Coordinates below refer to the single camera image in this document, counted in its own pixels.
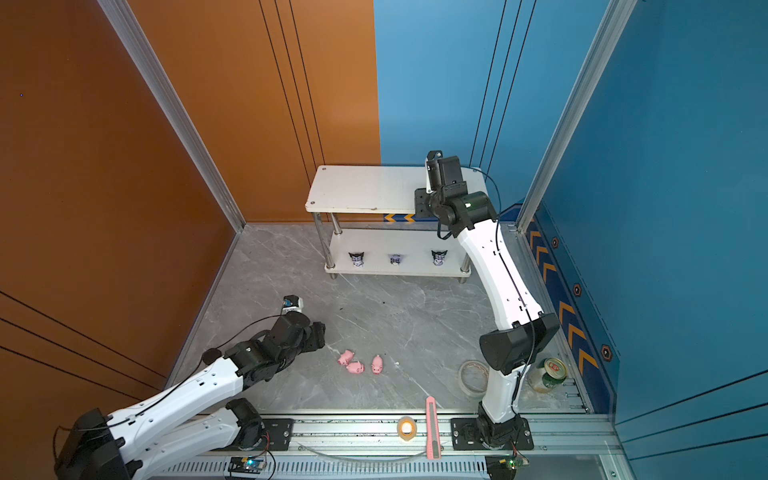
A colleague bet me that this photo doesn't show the black purple figurine toy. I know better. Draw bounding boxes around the black purple figurine toy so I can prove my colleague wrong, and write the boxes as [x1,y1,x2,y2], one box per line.
[431,250,448,267]

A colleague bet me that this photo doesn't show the pink pig toy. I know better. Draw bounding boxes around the pink pig toy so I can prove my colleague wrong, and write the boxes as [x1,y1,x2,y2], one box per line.
[371,355,384,375]
[346,361,365,375]
[337,350,355,366]

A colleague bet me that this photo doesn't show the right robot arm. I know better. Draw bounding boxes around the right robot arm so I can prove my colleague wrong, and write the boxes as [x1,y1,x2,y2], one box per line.
[414,150,559,450]

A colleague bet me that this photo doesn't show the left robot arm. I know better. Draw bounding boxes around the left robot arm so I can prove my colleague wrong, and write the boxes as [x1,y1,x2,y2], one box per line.
[54,310,326,479]

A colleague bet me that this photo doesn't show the white two-tier shelf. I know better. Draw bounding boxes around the white two-tier shelf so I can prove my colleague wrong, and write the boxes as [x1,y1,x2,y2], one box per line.
[305,165,480,283]

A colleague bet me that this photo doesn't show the small beige tape roll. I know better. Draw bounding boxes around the small beige tape roll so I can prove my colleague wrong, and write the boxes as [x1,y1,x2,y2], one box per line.
[397,416,417,442]

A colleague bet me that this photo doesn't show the green circuit board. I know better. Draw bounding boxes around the green circuit board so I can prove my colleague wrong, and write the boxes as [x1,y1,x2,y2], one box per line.
[227,456,268,476]

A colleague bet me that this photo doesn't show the pink utility knife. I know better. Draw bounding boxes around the pink utility knife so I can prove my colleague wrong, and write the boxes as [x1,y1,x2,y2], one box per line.
[425,396,442,460]

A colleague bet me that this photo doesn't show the clear tape roll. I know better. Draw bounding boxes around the clear tape roll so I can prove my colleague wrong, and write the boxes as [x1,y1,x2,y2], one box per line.
[458,360,490,398]

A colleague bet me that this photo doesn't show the green tape roll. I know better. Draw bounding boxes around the green tape roll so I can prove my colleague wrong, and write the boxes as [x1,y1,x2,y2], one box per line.
[528,357,568,393]

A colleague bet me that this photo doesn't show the right circuit board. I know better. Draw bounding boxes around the right circuit board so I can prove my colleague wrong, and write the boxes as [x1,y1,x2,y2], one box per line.
[485,454,530,480]

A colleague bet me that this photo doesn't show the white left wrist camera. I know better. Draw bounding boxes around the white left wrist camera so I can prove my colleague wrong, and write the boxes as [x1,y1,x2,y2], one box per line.
[281,294,304,315]

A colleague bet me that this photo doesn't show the aluminium corner post right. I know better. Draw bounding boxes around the aluminium corner post right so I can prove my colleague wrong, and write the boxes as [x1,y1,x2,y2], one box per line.
[516,0,637,234]

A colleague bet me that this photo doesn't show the aluminium corner post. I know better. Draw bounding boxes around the aluminium corner post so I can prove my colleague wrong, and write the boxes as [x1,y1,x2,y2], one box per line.
[98,0,246,235]
[516,0,637,234]

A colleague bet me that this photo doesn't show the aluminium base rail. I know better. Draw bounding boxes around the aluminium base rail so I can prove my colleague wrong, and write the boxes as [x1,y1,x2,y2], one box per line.
[107,410,634,480]

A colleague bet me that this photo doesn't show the aluminium corner post left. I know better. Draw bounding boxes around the aluminium corner post left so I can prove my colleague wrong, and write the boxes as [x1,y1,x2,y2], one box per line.
[98,0,246,235]

